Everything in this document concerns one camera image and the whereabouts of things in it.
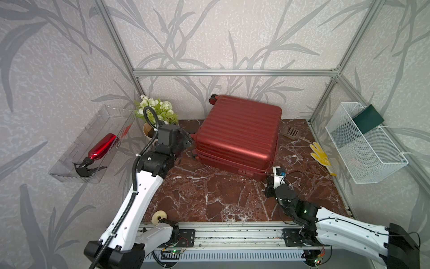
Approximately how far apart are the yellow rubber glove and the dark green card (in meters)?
0.32

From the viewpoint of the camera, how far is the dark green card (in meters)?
0.70

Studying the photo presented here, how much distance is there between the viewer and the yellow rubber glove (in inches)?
39.6
